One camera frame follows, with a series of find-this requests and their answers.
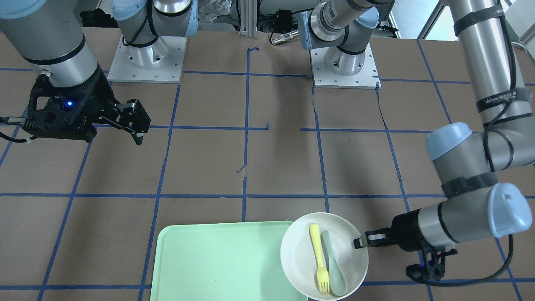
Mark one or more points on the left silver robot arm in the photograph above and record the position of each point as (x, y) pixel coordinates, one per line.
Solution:
(438, 149)

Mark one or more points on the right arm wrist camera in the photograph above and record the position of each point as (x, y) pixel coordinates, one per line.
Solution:
(59, 119)

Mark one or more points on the sage green plastic spoon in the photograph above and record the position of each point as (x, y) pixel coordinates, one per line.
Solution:
(337, 280)

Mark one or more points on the aluminium frame post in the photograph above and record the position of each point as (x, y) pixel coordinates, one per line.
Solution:
(248, 17)

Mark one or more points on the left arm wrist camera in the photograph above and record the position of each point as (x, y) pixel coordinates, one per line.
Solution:
(433, 270)

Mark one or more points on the cream round plate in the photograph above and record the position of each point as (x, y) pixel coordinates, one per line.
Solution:
(298, 259)

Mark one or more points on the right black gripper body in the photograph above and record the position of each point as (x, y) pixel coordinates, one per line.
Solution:
(97, 98)

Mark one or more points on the light green tray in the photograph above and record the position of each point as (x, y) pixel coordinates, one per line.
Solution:
(221, 262)

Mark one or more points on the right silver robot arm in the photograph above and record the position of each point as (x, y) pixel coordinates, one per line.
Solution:
(48, 36)

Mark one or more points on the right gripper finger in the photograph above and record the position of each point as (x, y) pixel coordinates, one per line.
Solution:
(130, 117)

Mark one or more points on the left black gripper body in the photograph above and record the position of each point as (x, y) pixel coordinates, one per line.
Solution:
(404, 230)

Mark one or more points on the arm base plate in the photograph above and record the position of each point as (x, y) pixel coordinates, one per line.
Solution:
(334, 69)
(161, 62)

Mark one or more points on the yellow plastic fork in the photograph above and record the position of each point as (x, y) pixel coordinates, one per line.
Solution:
(322, 275)

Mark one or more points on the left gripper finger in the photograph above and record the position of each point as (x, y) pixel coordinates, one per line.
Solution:
(373, 239)

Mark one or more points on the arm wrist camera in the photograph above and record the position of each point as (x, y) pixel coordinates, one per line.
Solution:
(433, 270)
(59, 119)

